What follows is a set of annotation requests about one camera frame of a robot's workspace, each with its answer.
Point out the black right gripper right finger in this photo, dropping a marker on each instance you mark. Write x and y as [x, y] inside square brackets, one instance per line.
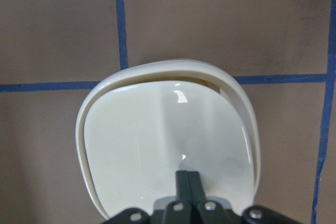
[210, 211]

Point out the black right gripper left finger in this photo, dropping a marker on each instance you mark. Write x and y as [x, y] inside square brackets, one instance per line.
[177, 211]

